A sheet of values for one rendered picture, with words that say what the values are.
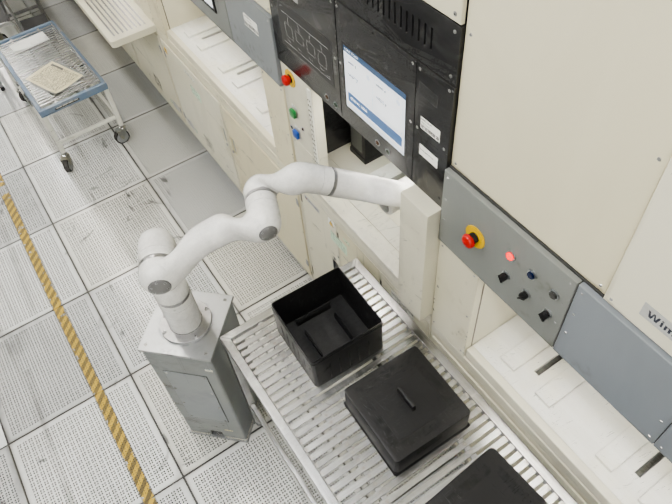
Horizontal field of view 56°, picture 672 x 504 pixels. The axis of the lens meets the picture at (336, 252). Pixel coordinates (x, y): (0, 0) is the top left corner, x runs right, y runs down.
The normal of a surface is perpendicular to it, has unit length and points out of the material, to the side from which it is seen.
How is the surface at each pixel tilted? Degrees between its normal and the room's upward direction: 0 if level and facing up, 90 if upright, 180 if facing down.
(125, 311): 0
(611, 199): 90
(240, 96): 0
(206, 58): 0
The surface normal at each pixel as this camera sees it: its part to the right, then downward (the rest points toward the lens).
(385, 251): -0.07, -0.61
